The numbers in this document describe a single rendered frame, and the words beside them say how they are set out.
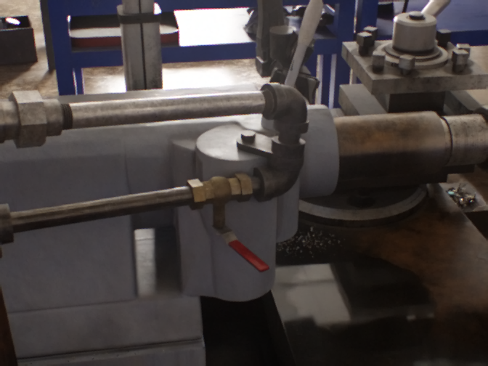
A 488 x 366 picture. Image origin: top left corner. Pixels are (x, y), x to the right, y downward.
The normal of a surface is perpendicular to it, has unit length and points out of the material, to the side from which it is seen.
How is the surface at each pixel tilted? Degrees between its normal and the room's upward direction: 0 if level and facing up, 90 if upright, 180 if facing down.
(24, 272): 70
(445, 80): 90
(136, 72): 90
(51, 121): 81
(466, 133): 53
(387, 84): 90
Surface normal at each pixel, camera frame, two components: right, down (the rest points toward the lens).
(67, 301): 0.15, 0.07
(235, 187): 0.39, 0.07
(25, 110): 0.46, -0.15
